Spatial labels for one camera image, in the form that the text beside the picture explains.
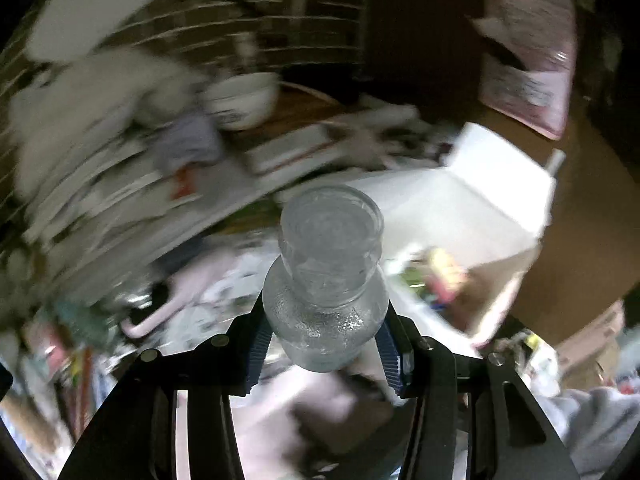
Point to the light grey garment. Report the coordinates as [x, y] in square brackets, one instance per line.
[595, 425]

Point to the white paper sheet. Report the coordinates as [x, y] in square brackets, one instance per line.
[85, 15]

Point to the pink hair brush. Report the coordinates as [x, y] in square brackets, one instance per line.
[185, 285]

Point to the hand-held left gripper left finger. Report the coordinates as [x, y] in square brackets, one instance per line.
[252, 357]

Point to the pink printed bag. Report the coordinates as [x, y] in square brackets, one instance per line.
[530, 60]

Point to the brown cardboard box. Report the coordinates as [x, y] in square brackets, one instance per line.
[590, 235]

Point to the white fluffy cloth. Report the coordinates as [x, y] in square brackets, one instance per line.
[90, 105]

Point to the clear bottle with clear cap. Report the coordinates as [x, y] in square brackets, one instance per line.
[325, 270]

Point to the pink cartoon printed box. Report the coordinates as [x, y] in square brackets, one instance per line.
[465, 200]

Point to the white bowl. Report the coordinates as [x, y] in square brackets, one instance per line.
[242, 100]

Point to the stack of books and papers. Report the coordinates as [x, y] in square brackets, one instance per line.
[150, 195]

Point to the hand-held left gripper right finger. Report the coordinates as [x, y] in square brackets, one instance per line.
[392, 360]

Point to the grey cloth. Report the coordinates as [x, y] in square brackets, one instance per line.
[187, 140]

